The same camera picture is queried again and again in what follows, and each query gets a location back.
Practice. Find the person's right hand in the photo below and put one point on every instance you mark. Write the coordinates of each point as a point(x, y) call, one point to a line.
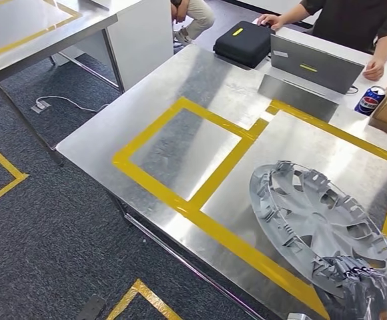
point(268, 21)

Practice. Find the person's left hand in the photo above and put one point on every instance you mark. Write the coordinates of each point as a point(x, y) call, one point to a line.
point(373, 70)

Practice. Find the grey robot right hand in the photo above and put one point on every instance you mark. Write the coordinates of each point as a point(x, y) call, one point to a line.
point(357, 296)

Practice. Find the grey plastic wheel hubcap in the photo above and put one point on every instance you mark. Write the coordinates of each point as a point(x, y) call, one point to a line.
point(313, 221)

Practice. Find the stainless steel workbench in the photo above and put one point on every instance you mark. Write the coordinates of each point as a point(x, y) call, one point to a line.
point(213, 79)

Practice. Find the blue cola can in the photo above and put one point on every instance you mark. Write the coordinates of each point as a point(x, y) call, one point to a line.
point(369, 102)

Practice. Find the black zip case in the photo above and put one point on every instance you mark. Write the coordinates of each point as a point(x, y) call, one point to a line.
point(243, 44)

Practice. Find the person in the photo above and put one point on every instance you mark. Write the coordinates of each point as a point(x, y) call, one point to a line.
point(196, 15)
point(347, 17)

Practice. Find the grey laptop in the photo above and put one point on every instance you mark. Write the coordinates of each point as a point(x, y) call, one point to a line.
point(313, 66)

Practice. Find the yellow floor tape square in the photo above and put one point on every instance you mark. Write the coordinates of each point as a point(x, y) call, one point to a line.
point(3, 161)
point(153, 298)

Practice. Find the grey floor socket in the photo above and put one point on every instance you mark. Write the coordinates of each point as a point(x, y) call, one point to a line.
point(40, 107)

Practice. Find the stainless steel table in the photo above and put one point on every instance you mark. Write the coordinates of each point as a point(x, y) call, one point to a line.
point(29, 26)

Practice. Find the dark flat robot plate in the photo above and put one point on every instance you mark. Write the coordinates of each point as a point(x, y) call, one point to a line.
point(91, 309)

